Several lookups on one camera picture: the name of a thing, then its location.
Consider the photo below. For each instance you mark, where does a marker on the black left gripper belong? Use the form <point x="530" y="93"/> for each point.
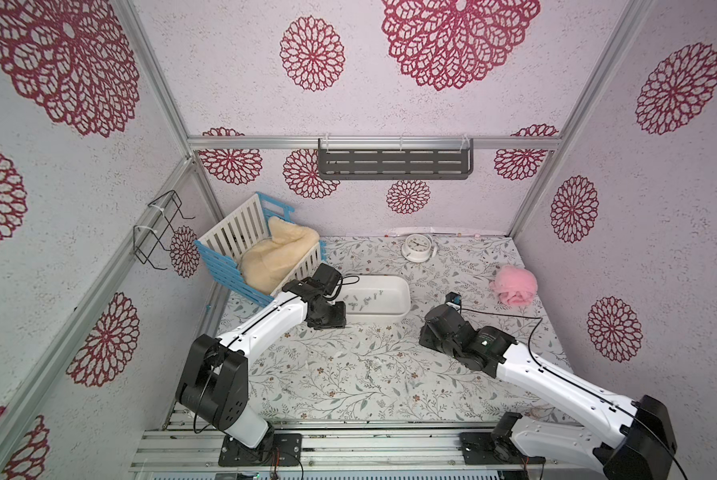
<point x="339" y="320"/>

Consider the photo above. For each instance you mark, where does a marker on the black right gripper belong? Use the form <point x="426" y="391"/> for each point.
<point x="434" y="332"/>

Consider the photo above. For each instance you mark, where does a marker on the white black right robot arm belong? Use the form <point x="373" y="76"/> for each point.
<point x="613" y="435"/>

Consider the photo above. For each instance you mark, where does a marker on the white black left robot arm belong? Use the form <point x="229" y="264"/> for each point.
<point x="214" y="382"/>

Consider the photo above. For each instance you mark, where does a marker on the white storage box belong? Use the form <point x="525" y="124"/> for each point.
<point x="389" y="309"/>

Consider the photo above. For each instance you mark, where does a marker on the cream plush cloth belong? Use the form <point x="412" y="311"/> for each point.
<point x="269" y="261"/>

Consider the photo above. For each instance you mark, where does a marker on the pink plush toy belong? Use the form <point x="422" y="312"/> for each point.
<point x="515" y="286"/>

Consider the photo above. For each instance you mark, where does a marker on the blue white slatted crate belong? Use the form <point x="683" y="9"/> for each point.
<point x="223" y="246"/>

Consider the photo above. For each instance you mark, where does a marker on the white alarm clock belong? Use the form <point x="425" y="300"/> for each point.
<point x="419" y="248"/>

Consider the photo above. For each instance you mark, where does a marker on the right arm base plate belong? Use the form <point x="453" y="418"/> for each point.
<point x="496" y="446"/>

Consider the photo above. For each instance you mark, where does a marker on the grey wall shelf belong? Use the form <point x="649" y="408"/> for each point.
<point x="395" y="164"/>

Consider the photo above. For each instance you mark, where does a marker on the aluminium front rail frame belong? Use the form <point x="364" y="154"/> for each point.
<point x="405" y="428"/>

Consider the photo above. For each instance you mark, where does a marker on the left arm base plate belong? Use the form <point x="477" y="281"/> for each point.
<point x="277" y="449"/>

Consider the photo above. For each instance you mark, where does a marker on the black wire wall rack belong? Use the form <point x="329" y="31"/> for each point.
<point x="149" y="237"/>

